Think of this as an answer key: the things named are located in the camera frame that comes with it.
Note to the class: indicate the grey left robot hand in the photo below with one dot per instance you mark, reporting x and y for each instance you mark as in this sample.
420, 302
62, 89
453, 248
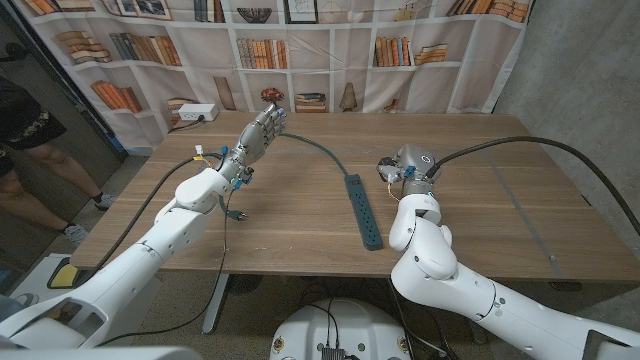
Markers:
257, 137

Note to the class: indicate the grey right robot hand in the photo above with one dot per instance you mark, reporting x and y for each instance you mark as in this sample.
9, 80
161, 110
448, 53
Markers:
415, 160

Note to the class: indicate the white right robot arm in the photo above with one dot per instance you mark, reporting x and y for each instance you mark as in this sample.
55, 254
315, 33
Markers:
450, 290

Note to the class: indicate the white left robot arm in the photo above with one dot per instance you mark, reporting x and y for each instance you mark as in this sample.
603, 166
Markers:
145, 260

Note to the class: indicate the green power strip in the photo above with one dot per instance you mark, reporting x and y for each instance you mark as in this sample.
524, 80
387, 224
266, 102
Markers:
364, 212

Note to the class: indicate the printed bookshelf backdrop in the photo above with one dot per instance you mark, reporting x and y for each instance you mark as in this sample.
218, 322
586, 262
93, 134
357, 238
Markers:
350, 50

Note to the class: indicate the dark ribbed round object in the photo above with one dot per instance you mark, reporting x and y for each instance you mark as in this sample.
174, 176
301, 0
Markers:
245, 284

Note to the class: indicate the grey table leg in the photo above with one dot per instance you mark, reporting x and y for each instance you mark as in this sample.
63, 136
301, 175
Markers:
216, 300

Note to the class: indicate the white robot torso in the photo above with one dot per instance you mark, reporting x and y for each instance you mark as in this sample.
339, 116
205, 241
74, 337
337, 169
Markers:
350, 330

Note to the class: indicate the person in black shorts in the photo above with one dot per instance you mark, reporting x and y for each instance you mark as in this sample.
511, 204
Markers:
30, 125

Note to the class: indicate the white yellow floor object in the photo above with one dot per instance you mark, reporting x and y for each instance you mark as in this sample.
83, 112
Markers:
62, 275

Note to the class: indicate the white wall outlet box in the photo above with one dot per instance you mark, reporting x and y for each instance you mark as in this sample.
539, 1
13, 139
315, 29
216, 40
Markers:
197, 111

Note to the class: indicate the dark metal door frame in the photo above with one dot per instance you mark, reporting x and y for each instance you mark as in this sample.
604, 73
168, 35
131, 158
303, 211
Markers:
80, 106

